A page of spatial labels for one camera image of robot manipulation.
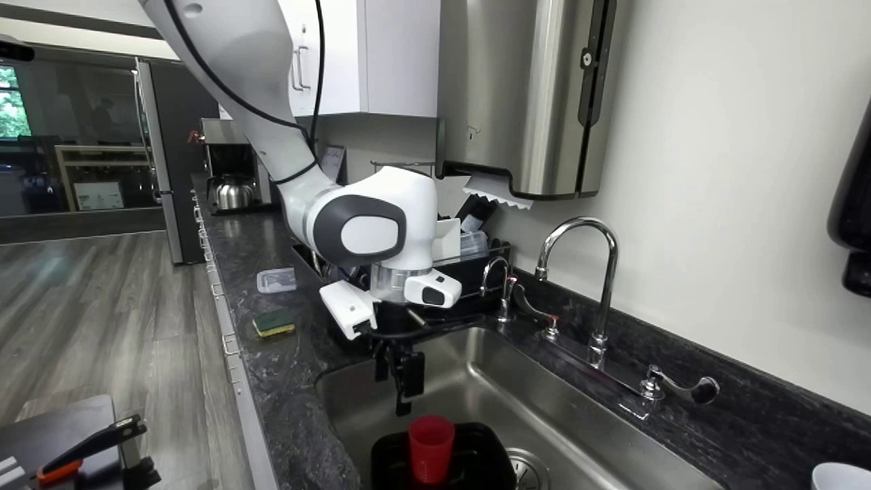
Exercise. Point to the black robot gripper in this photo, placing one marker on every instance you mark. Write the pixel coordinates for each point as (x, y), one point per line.
(373, 315)

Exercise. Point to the red plastic cup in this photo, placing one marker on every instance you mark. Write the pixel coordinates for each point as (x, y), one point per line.
(430, 448)

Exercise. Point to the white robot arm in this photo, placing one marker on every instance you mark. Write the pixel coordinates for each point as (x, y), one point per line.
(241, 53)

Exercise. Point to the black dish drainer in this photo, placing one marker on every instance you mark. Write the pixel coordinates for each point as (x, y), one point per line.
(460, 248)

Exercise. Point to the green yellow sponge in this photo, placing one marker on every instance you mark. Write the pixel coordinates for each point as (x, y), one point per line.
(269, 324)

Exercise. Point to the clear plastic container lid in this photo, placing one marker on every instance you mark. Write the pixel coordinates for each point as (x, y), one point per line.
(275, 281)

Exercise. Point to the stainless steel sink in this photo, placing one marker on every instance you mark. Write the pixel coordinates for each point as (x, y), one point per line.
(553, 433)

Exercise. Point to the steel kettle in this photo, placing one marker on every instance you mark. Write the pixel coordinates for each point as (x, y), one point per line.
(229, 197)

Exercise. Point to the steel paper towel dispenser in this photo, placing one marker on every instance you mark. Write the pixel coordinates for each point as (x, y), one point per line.
(527, 91)

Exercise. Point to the black equipment with orange tool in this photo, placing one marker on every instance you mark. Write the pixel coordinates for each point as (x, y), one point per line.
(76, 448)

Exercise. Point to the small white bowl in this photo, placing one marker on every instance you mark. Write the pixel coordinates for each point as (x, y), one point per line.
(840, 478)

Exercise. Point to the black soap dispenser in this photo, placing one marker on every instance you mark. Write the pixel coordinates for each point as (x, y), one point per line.
(849, 214)

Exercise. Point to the white wall cabinet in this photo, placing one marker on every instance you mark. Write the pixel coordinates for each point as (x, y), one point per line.
(363, 56)

